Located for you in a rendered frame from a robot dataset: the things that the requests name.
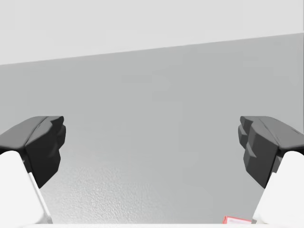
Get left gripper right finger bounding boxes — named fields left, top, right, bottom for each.
left=237, top=115, right=304, bottom=225

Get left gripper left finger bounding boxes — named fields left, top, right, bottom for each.
left=0, top=115, right=67, bottom=225

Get pink cube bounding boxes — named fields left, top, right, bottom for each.
left=222, top=216, right=253, bottom=225

